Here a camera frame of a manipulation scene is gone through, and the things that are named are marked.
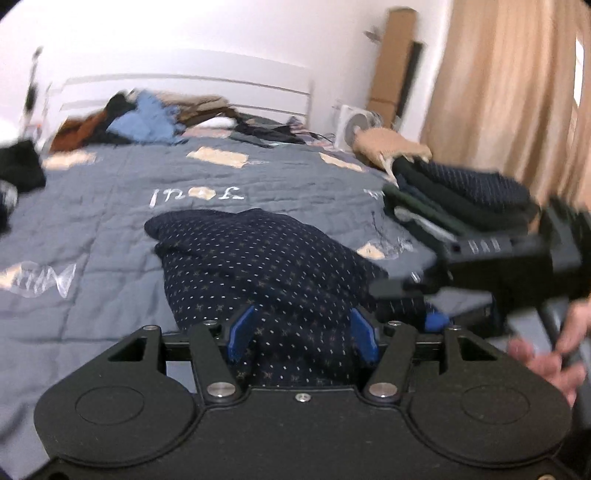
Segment stack of folded clothes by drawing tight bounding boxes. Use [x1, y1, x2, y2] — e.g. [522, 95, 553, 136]
[382, 157, 541, 250]

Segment rust brown garment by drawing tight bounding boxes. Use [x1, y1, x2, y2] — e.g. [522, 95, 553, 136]
[50, 113, 112, 153]

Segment striped pillow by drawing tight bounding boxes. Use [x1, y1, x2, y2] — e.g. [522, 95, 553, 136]
[286, 117, 324, 146]

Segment beige curtain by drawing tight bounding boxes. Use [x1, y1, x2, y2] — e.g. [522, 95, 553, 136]
[420, 0, 591, 208]

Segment white headboard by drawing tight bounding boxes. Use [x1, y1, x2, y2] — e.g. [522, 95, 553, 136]
[44, 74, 315, 153]

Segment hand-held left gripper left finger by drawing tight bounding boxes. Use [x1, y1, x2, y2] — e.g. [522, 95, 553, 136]
[104, 304, 257, 407]

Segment black knit sweater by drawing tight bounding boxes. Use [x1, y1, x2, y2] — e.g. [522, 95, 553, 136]
[0, 138, 47, 192]

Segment khaki garment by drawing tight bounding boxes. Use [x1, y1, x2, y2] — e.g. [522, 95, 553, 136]
[159, 95, 238, 125]

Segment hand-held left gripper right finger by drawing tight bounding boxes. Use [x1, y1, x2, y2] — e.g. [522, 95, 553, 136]
[349, 306, 506, 407]

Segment white box fan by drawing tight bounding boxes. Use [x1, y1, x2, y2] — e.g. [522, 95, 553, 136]
[335, 105, 384, 151]

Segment blue denim shirt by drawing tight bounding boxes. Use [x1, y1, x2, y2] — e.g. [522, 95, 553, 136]
[106, 90, 188, 145]

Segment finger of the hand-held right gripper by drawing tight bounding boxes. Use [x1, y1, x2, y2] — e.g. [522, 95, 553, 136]
[369, 268, 453, 301]
[424, 298, 507, 337]

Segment navy dotted orange-lined top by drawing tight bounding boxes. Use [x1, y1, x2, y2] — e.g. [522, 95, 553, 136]
[144, 209, 451, 388]

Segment dark grey pants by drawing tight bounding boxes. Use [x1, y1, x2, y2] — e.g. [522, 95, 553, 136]
[231, 115, 305, 148]

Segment person's right hand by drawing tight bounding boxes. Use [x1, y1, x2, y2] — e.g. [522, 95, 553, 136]
[508, 298, 591, 407]

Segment grey-blue printed quilt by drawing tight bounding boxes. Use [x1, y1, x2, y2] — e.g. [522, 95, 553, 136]
[0, 134, 509, 467]

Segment black hairbrush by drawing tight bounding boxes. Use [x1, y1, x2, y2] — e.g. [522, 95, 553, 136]
[25, 46, 44, 116]

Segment black crumpled garment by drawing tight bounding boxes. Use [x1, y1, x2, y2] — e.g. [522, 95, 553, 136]
[104, 92, 139, 125]

